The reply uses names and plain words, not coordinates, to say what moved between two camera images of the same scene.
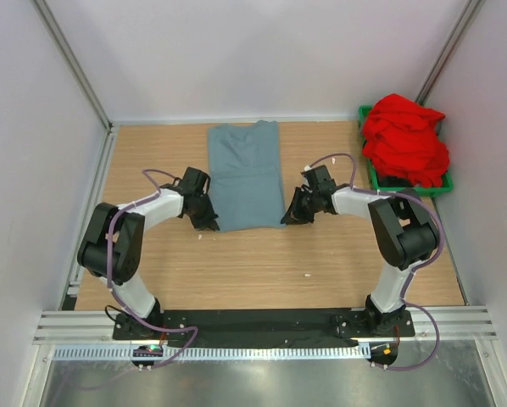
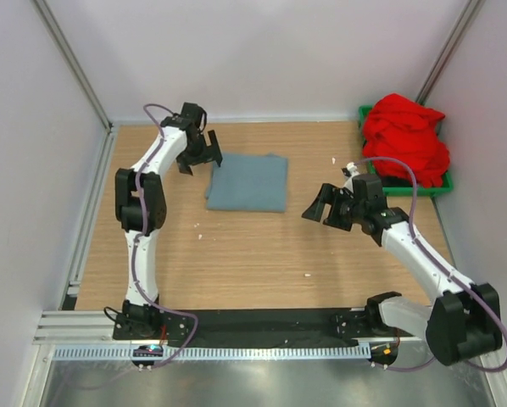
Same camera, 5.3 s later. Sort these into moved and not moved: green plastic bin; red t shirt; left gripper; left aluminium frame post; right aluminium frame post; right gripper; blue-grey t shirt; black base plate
Moved: right gripper; left gripper; blue-grey t shirt
Not moved: left aluminium frame post; red t shirt; black base plate; right aluminium frame post; green plastic bin
